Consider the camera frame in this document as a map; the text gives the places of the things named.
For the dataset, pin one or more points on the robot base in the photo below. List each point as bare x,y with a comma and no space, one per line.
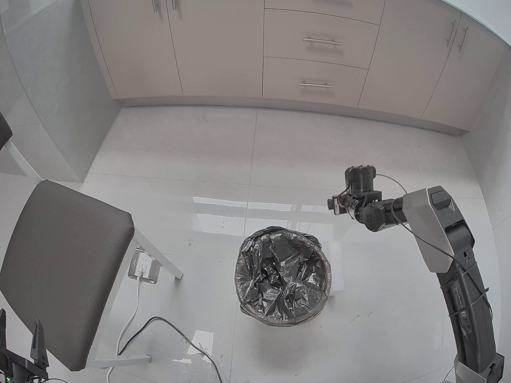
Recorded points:
465,375

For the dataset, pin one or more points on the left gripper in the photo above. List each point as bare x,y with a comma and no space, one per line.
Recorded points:
20,373

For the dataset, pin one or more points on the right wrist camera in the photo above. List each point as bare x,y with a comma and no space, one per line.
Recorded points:
334,206

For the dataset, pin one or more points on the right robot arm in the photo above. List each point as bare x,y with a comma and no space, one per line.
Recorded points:
431,229

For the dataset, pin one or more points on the beige cabinet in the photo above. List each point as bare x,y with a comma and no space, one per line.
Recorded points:
219,46

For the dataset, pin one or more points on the black plastic bag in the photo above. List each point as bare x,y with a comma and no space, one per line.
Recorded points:
279,277

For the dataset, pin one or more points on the grey chair white legs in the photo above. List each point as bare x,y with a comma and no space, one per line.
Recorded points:
60,261

